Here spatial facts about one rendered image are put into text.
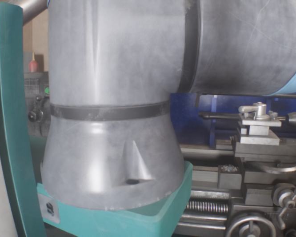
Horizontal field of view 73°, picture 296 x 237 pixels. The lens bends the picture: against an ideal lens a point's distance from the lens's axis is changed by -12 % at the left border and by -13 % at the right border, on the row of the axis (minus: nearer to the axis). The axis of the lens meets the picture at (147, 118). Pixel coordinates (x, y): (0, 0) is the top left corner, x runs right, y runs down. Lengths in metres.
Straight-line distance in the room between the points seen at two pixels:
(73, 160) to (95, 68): 0.09
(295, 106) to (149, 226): 4.44
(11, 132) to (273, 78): 0.29
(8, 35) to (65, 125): 0.11
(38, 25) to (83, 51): 5.57
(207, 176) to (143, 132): 0.90
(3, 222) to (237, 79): 0.30
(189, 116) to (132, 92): 4.10
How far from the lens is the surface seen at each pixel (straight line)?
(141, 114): 0.22
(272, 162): 1.04
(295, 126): 1.31
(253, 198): 0.98
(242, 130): 0.99
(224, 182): 1.08
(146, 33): 0.21
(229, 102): 4.28
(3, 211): 0.28
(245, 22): 0.24
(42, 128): 1.30
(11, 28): 0.27
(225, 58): 0.23
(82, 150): 0.22
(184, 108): 4.29
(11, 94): 0.26
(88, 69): 0.21
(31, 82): 1.32
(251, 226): 0.97
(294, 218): 1.09
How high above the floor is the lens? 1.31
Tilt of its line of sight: 11 degrees down
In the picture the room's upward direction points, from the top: straight up
